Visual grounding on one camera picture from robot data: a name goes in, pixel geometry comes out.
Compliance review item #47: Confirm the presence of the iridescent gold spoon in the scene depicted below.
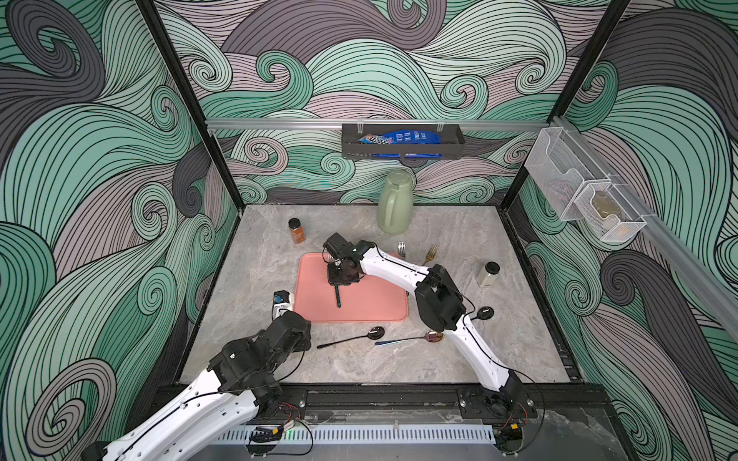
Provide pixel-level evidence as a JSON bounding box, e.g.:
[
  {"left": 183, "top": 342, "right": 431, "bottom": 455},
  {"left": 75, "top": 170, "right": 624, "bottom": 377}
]
[{"left": 374, "top": 332, "right": 444, "bottom": 346}]

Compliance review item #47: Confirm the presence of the white perforated cable duct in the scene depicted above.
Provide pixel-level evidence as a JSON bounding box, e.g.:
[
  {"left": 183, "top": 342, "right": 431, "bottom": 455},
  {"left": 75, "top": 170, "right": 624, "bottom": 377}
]
[{"left": 218, "top": 425, "right": 497, "bottom": 446}]

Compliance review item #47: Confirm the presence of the small clear wall bin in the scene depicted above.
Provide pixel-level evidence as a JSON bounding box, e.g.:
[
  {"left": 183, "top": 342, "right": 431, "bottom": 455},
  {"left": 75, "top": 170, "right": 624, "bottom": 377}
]
[{"left": 574, "top": 181, "right": 646, "bottom": 244}]

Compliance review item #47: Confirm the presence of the green plastic pitcher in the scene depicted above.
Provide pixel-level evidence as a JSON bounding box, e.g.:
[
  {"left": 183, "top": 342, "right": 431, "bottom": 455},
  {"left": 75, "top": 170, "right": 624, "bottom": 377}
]
[{"left": 377, "top": 170, "right": 415, "bottom": 235}]

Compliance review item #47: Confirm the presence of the small black spoon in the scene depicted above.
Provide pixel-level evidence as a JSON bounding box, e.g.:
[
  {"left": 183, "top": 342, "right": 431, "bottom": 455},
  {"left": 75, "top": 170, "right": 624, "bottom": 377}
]
[{"left": 471, "top": 307, "right": 495, "bottom": 321}]

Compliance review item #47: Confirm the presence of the aluminium wall rail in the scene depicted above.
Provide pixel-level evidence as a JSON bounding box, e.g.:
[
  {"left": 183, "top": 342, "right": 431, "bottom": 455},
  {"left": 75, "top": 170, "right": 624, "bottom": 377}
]
[{"left": 206, "top": 118, "right": 550, "bottom": 132}]

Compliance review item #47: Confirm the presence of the blue snack packet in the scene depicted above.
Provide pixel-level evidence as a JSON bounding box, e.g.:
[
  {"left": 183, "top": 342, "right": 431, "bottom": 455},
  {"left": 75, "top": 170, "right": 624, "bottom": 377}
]
[{"left": 357, "top": 130, "right": 442, "bottom": 145}]

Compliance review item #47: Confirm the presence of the gold fork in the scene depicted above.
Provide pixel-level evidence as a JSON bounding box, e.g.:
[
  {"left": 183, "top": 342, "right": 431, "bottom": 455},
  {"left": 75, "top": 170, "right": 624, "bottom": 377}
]
[{"left": 423, "top": 245, "right": 438, "bottom": 266}]

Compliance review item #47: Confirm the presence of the orange spice jar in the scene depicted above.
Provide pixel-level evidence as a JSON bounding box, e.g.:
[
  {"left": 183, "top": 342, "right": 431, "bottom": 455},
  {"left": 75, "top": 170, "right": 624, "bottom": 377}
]
[{"left": 288, "top": 218, "right": 306, "bottom": 244}]

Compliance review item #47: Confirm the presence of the black wall basket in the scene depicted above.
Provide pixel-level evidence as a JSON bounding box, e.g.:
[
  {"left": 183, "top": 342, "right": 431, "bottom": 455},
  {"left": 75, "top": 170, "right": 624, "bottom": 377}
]
[{"left": 341, "top": 124, "right": 466, "bottom": 159}]

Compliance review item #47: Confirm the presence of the right side aluminium rail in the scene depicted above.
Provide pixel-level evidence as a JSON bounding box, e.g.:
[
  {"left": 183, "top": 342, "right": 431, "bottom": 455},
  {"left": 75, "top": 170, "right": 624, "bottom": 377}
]
[{"left": 552, "top": 116, "right": 737, "bottom": 338}]

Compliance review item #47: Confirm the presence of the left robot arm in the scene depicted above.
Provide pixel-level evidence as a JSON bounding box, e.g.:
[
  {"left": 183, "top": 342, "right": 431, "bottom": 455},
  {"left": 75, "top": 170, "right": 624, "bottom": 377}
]
[{"left": 82, "top": 311, "right": 311, "bottom": 460}]

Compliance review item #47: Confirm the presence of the black front base frame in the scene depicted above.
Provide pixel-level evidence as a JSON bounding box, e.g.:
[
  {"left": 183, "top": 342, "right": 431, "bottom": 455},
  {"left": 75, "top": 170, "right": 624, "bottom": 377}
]
[{"left": 151, "top": 382, "right": 612, "bottom": 421}]

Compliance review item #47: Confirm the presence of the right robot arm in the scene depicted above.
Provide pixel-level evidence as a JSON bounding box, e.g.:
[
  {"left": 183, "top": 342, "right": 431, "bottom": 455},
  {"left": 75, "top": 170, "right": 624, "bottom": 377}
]
[{"left": 323, "top": 232, "right": 530, "bottom": 415}]

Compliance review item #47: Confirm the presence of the pink plastic tray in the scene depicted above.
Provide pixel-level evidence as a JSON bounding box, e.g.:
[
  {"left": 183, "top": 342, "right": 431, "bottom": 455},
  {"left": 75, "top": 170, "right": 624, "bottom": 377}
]
[{"left": 294, "top": 253, "right": 409, "bottom": 323}]

